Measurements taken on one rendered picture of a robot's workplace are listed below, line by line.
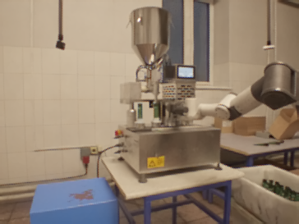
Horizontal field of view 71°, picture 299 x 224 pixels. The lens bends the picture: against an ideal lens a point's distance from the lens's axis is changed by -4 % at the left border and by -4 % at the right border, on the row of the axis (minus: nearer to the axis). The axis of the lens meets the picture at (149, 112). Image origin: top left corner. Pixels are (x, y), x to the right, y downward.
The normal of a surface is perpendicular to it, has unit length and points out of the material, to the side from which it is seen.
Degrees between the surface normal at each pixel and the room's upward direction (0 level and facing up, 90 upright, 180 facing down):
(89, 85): 90
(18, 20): 90
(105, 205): 90
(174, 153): 90
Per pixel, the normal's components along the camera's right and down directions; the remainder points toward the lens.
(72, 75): 0.38, 0.06
